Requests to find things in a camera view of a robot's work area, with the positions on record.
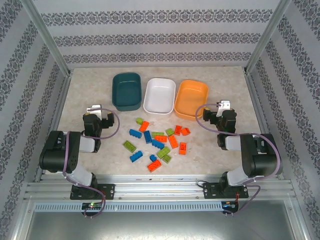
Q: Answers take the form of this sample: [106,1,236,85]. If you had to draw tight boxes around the orange plastic container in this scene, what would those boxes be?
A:
[174,79,210,122]

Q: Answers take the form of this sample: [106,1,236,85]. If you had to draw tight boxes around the teal plastic container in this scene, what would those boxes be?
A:
[112,72,143,112]

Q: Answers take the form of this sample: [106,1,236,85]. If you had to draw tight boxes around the white plastic container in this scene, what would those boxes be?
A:
[143,77,177,116]

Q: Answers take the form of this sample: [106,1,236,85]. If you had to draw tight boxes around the small circuit board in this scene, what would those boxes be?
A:
[81,202,104,210]
[222,201,240,210]

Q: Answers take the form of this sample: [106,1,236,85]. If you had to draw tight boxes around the grey metal bottom panel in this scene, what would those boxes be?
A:
[14,197,308,240]

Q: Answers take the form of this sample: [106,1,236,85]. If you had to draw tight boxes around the purple camera cable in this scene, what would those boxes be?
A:
[195,102,283,217]
[61,107,121,219]

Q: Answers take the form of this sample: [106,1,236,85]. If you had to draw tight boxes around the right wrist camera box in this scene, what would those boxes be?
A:
[216,99,231,117]

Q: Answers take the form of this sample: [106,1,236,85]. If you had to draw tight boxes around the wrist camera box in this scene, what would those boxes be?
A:
[86,104,103,120]
[216,99,231,117]

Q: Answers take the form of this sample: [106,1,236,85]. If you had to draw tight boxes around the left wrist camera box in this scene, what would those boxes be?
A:
[86,104,103,120]

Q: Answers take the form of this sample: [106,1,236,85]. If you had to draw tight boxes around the aluminium side rail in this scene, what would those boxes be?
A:
[244,71,286,181]
[33,72,73,183]

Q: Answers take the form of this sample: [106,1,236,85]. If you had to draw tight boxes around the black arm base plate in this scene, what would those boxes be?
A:
[202,181,249,200]
[69,183,116,201]

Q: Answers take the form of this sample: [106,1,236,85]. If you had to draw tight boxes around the long aluminium base rail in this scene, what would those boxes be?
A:
[23,173,297,201]

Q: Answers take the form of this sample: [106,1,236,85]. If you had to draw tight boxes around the aluminium frame post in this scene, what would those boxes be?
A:
[244,0,293,74]
[21,0,73,76]

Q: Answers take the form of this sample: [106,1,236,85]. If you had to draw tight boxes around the grey slotted cable duct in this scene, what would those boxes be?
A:
[33,201,224,213]

